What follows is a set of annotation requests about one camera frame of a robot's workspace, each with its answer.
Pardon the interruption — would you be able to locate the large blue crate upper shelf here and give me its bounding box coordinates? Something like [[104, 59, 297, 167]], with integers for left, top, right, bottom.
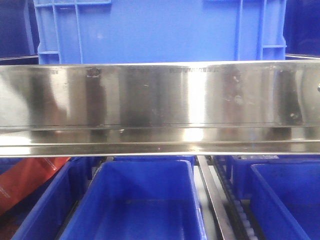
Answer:
[[33, 0, 286, 64]]

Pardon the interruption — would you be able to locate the red orange packet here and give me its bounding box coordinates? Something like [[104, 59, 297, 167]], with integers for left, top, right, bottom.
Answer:
[[0, 157, 71, 215]]

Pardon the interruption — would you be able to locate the blue bin lower centre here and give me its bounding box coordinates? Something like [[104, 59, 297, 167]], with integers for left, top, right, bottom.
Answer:
[[60, 160, 207, 240]]

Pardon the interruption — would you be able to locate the blue bin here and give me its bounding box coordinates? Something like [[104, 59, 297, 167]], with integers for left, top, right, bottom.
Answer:
[[60, 160, 207, 240], [250, 162, 320, 240], [0, 157, 92, 240]]

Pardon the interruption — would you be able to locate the stainless steel shelf rack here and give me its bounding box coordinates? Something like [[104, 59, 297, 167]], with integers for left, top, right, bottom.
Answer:
[[0, 54, 320, 240]]

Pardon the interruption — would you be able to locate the blue bin lower left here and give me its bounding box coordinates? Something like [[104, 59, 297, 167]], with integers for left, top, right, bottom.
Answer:
[[0, 157, 92, 240]]

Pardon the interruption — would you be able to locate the blue bin lower right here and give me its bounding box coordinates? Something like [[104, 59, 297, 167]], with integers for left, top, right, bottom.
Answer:
[[250, 162, 320, 240]]

